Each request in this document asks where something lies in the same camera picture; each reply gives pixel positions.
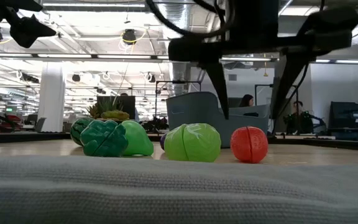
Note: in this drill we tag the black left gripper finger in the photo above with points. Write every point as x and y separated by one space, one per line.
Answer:
30 31
11 4

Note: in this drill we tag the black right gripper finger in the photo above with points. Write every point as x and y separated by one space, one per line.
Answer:
286 81
217 81

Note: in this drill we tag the light green toy cabbage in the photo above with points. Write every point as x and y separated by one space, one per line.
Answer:
194 143

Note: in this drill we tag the red toy strawberry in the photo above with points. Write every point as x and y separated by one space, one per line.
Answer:
249 144

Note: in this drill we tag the dark purple toy eggplant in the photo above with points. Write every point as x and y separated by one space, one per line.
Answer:
162 142

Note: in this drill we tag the striped green toy watermelon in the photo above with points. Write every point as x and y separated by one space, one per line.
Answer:
76 130

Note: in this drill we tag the dark green toy broccoli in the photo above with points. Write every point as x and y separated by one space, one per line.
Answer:
104 140

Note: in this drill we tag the person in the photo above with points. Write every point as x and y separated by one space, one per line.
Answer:
246 101
298 119

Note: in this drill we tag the teal plastic bin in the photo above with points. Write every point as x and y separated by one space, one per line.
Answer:
194 109

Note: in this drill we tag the long ceiling light bar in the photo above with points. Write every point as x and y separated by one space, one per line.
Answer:
73 56

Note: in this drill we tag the black monitor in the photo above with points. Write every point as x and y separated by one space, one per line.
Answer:
350 115
129 105

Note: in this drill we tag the white building column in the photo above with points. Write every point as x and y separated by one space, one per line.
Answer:
51 102

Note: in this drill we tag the potted succulent plant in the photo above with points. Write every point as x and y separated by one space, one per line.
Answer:
113 114

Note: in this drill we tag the grey folded cloth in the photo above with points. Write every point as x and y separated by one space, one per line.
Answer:
179 193

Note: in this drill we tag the round silver air duct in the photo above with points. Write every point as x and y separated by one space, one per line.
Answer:
179 77

